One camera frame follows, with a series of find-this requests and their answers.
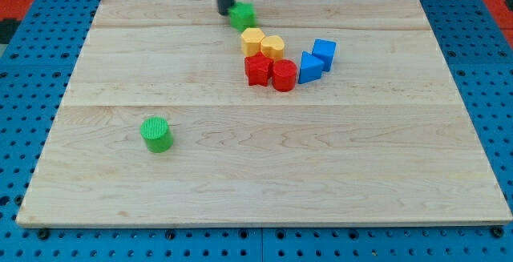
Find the green star block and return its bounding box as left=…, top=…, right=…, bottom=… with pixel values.
left=228, top=2, right=257, bottom=32

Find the red star block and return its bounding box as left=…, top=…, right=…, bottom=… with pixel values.
left=244, top=52, right=273, bottom=87

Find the blue triangle block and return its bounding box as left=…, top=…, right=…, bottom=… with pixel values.
left=297, top=51, right=324, bottom=84

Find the green cylinder block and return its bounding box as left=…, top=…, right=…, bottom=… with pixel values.
left=139, top=116, right=174, bottom=153

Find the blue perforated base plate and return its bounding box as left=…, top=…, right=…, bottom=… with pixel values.
left=1, top=0, right=512, bottom=261

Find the yellow hexagon block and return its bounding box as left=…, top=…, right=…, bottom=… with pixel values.
left=240, top=27, right=265, bottom=57

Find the yellow heart block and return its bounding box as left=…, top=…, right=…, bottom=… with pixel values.
left=261, top=35, right=285, bottom=61

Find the blue cube block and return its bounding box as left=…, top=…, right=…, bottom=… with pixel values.
left=312, top=39, right=337, bottom=72

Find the red cylinder block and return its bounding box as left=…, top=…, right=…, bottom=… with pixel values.
left=272, top=59, right=297, bottom=92

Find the light wooden board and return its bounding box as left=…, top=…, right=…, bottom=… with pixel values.
left=16, top=0, right=512, bottom=228

